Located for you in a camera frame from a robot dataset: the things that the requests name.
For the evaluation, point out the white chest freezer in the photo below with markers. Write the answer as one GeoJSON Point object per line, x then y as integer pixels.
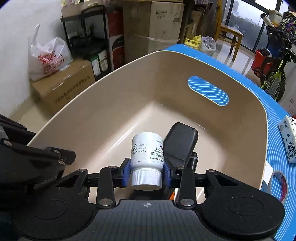
{"type": "Point", "coordinates": [290, 104]}

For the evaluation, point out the cardboard box on cart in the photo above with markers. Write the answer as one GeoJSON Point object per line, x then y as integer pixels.
{"type": "Point", "coordinates": [78, 8]}

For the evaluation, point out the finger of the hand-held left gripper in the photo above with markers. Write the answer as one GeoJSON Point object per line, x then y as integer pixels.
{"type": "Point", "coordinates": [46, 154]}
{"type": "Point", "coordinates": [13, 126]}

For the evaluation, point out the black hard case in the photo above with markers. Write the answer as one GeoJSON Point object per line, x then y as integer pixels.
{"type": "Point", "coordinates": [180, 143]}

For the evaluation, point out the dark wooden cabinet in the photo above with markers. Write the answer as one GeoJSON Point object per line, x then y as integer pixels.
{"type": "Point", "coordinates": [194, 23]}

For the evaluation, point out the yellow plastic bottle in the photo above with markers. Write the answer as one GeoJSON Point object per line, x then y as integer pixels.
{"type": "Point", "coordinates": [193, 42]}

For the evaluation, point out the white pill bottle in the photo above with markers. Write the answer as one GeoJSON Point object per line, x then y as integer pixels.
{"type": "Point", "coordinates": [146, 153]}

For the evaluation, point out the beige plastic storage bin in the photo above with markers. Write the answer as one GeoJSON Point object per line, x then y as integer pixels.
{"type": "Point", "coordinates": [150, 92]}

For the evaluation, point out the white rolled tube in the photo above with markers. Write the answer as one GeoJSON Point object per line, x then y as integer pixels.
{"type": "Point", "coordinates": [267, 19]}

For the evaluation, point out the floral cloth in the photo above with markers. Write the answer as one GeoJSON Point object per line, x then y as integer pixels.
{"type": "Point", "coordinates": [289, 25]}

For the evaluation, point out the black and green bicycle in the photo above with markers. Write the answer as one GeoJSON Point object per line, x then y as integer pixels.
{"type": "Point", "coordinates": [275, 78]}

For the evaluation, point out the white tape roll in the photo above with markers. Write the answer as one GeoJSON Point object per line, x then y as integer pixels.
{"type": "Point", "coordinates": [285, 187]}

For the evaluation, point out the wooden chair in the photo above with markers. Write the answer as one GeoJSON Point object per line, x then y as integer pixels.
{"type": "Point", "coordinates": [231, 32]}

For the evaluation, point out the black marker pen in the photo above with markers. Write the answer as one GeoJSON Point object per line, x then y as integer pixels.
{"type": "Point", "coordinates": [193, 161]}

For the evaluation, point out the red and black carton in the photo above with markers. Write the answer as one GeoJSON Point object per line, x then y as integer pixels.
{"type": "Point", "coordinates": [116, 51]}

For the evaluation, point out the clear plastic bag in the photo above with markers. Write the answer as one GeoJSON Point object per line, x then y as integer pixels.
{"type": "Point", "coordinates": [208, 46]}

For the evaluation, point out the blue silicone baking mat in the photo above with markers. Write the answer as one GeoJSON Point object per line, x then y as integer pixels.
{"type": "Point", "coordinates": [277, 129]}

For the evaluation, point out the white red print plastic bag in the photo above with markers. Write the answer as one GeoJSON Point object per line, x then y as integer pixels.
{"type": "Point", "coordinates": [50, 58]}

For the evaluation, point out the black cart rack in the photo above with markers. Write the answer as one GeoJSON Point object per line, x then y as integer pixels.
{"type": "Point", "coordinates": [96, 53]}

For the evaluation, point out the large cardboard box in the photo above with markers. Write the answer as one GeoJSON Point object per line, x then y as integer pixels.
{"type": "Point", "coordinates": [150, 34]}

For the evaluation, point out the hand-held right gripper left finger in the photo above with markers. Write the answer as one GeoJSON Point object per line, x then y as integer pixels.
{"type": "Point", "coordinates": [126, 173]}

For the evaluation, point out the white tissue box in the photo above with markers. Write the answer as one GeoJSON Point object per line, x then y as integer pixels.
{"type": "Point", "coordinates": [289, 139]}

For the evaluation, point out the low cardboard box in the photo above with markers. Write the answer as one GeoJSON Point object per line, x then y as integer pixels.
{"type": "Point", "coordinates": [64, 90]}

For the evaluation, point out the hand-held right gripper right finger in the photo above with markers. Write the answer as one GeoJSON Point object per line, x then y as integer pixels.
{"type": "Point", "coordinates": [167, 176]}

